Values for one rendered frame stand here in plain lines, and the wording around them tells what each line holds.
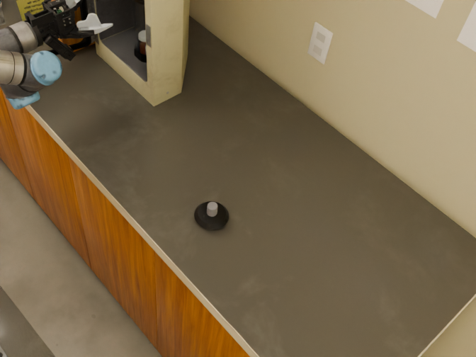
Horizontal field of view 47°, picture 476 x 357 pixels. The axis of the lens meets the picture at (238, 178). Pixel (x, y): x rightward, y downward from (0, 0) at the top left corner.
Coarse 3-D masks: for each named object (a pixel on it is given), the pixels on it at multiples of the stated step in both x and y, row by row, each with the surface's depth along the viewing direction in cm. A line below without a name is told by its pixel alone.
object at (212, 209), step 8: (200, 208) 146; (208, 208) 143; (216, 208) 143; (224, 208) 147; (200, 216) 145; (208, 216) 145; (216, 216) 145; (224, 216) 145; (200, 224) 144; (208, 224) 143; (216, 224) 144; (224, 224) 145
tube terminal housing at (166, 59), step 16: (144, 0) 147; (160, 0) 147; (176, 0) 151; (160, 16) 151; (176, 16) 155; (160, 32) 154; (176, 32) 159; (96, 48) 185; (160, 48) 159; (176, 48) 164; (112, 64) 182; (160, 64) 163; (176, 64) 168; (128, 80) 178; (160, 80) 168; (176, 80) 173; (144, 96) 175; (160, 96) 173
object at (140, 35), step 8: (136, 8) 162; (136, 16) 164; (144, 16) 162; (136, 24) 166; (144, 24) 164; (136, 32) 169; (144, 32) 166; (136, 40) 171; (144, 40) 169; (136, 48) 174; (144, 48) 171
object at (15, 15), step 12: (0, 0) 154; (12, 0) 156; (24, 0) 158; (36, 0) 160; (12, 12) 159; (24, 12) 161; (36, 12) 163; (12, 24) 162; (36, 48) 172; (48, 48) 174
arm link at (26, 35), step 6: (18, 24) 139; (24, 24) 139; (18, 30) 138; (24, 30) 138; (30, 30) 139; (18, 36) 138; (24, 36) 138; (30, 36) 139; (24, 42) 139; (30, 42) 140; (36, 42) 141; (24, 48) 140; (30, 48) 141
